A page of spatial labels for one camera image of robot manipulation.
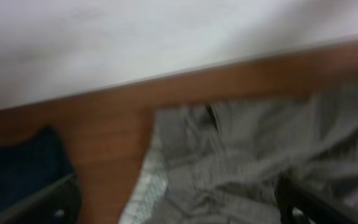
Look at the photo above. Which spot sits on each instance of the grey cargo shorts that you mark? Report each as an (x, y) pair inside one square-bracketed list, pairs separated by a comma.
[(220, 162)]

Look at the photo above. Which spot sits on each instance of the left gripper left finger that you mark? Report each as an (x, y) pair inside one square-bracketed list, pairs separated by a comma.
[(58, 203)]

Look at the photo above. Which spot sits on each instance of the navy blue folded garment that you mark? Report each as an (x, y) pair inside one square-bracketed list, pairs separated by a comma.
[(32, 165)]

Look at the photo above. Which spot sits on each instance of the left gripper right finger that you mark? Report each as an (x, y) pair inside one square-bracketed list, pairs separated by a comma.
[(298, 203)]

